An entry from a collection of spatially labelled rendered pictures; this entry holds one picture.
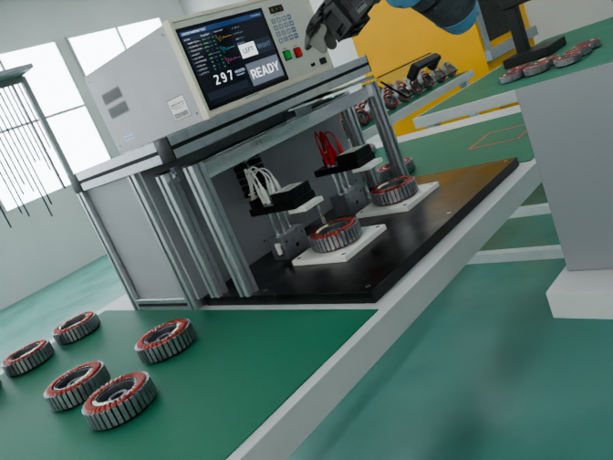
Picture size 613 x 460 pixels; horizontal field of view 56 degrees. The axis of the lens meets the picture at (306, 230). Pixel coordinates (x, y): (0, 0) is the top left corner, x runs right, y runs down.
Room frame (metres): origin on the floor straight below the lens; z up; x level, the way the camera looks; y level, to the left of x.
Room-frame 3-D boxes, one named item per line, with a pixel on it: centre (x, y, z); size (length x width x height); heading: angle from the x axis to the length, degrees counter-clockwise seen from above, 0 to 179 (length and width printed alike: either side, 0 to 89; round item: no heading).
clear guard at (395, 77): (1.39, -0.27, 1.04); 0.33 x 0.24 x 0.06; 43
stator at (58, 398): (1.00, 0.49, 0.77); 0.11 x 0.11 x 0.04
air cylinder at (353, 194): (1.44, -0.13, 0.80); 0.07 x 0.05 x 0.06; 133
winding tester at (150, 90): (1.50, 0.07, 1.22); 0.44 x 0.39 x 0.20; 133
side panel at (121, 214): (1.32, 0.37, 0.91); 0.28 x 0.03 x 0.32; 43
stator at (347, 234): (1.17, -0.05, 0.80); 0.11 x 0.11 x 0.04
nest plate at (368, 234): (1.17, -0.05, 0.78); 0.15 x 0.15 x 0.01; 43
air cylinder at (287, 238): (1.28, 0.05, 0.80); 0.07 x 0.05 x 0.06; 133
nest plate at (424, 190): (1.34, -0.23, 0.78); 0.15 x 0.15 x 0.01; 43
